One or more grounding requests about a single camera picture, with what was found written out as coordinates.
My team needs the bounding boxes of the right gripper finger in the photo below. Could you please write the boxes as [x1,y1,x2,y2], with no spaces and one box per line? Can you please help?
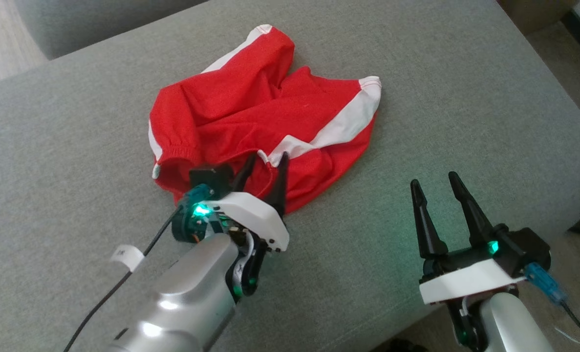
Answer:
[448,171,495,248]
[410,179,450,261]

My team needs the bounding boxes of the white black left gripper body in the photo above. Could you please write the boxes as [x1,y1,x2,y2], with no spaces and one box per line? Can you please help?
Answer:
[203,192,289,253]

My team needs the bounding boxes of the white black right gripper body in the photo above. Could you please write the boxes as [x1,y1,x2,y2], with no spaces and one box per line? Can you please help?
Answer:
[419,242,525,305]

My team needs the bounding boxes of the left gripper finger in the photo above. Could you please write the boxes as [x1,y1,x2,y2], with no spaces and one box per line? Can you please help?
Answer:
[265,152,290,217]
[230,153,258,193]

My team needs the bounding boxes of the red shorts with white stripes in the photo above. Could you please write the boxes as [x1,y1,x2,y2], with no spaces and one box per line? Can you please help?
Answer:
[148,23,383,215]

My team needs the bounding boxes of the large grey sofa seat cushion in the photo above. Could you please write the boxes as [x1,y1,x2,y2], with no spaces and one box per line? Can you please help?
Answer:
[0,0,580,352]

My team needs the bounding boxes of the small grey sofa seat cushion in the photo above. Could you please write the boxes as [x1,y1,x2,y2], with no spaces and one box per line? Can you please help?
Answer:
[14,0,207,60]

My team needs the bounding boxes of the black cable with blue connector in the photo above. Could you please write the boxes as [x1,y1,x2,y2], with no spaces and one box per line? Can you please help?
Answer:
[524,263,580,344]

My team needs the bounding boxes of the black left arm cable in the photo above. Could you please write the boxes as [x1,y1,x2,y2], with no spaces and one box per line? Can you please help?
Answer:
[64,205,185,352]

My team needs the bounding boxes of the white cable label tag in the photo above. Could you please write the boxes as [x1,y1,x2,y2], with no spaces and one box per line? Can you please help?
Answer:
[110,243,145,273]

